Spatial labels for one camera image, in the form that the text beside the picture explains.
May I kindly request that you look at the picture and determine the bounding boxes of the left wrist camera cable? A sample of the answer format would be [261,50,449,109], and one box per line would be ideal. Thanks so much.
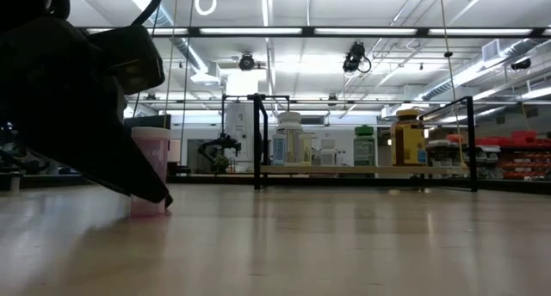
[131,0,168,28]

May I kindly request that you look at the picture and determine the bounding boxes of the black monitor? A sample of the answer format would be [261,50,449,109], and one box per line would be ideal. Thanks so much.
[124,114,172,130]

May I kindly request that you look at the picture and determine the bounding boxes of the round black ceiling camera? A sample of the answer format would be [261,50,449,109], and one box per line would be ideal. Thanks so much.
[238,52,257,72]

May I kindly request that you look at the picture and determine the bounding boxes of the small white medicine bottle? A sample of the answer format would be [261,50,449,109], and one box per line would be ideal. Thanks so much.
[319,137,338,167]

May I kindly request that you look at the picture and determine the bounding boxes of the gray storage bins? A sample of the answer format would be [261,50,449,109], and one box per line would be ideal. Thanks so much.
[426,139,503,168]

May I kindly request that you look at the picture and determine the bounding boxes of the pale hanging cord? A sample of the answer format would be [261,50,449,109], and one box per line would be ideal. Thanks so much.
[437,0,470,168]

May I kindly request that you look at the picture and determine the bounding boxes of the ceiling camera with cable loop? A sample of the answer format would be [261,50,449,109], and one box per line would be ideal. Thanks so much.
[342,40,373,75]

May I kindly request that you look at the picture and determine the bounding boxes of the green medicine bottle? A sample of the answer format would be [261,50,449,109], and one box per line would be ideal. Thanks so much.
[352,124,375,167]

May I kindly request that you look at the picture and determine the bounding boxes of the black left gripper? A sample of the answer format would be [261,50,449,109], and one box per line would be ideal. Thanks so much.
[0,16,172,205]

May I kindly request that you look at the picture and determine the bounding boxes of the amber bottle yellow cap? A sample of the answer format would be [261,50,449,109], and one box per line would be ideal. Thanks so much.
[390,108,428,167]

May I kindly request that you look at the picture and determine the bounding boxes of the red storage bins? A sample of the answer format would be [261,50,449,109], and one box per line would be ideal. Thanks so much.
[447,130,551,180]

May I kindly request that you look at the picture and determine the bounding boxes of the yellow-green pill vial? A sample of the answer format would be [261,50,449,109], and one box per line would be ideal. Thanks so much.
[300,132,314,167]

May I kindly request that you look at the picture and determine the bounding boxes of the large white medicine bottle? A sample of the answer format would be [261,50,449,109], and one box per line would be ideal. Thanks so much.
[275,110,304,167]

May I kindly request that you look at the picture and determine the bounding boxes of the pink pill vial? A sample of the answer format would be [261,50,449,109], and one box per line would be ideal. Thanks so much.
[130,126,172,218]

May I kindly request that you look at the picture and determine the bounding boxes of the white cabinet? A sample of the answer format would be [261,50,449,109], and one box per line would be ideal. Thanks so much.
[224,102,256,170]

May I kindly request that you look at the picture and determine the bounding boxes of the white hanging ring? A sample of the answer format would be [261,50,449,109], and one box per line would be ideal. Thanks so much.
[194,0,218,17]

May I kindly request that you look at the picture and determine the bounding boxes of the black hanging cable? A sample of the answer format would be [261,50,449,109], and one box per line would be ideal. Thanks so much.
[178,0,196,151]

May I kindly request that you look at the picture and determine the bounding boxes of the black overhead light rail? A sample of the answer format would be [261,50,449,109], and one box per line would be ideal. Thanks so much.
[85,26,551,39]

